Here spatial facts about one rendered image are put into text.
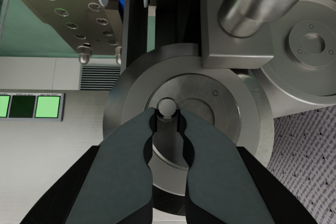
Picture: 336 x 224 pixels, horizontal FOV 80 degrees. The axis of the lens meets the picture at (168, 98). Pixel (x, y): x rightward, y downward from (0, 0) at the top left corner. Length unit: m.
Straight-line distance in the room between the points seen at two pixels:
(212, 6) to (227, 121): 0.09
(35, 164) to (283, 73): 0.53
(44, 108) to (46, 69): 2.88
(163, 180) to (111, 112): 0.07
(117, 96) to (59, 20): 0.33
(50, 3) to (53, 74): 2.95
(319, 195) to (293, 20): 0.22
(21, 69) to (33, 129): 3.06
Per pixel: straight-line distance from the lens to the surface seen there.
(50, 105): 0.57
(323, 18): 0.27
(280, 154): 0.40
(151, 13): 0.64
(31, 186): 0.59
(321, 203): 0.34
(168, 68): 0.18
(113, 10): 0.39
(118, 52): 0.54
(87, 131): 0.53
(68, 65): 3.32
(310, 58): 0.23
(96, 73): 3.12
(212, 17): 0.17
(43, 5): 0.46
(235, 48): 0.16
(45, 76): 3.41
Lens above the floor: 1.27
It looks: 12 degrees down
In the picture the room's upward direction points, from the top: 180 degrees counter-clockwise
